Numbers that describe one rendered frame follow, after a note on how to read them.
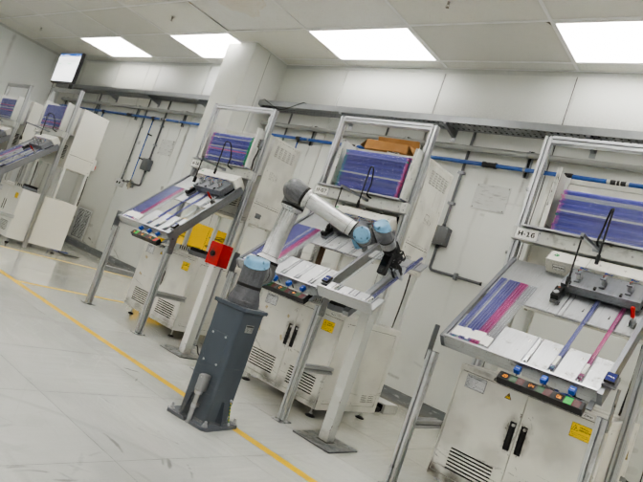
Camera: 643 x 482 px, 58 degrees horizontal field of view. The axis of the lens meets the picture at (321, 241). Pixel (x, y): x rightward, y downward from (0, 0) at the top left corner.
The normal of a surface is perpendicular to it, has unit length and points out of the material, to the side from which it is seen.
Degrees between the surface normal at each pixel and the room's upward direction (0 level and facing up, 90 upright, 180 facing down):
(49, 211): 90
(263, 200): 90
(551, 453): 90
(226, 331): 90
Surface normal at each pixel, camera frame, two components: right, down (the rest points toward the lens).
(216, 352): -0.48, -0.22
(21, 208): 0.73, 0.22
